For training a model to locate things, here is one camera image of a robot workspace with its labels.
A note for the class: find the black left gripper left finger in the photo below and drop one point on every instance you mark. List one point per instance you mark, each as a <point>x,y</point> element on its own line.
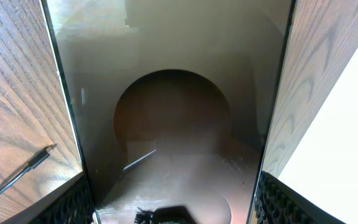
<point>69,203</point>

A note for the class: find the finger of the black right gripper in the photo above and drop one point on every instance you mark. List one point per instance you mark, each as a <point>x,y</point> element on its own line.
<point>177,214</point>

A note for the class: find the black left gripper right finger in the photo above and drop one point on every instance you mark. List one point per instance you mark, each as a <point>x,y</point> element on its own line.
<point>277,203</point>

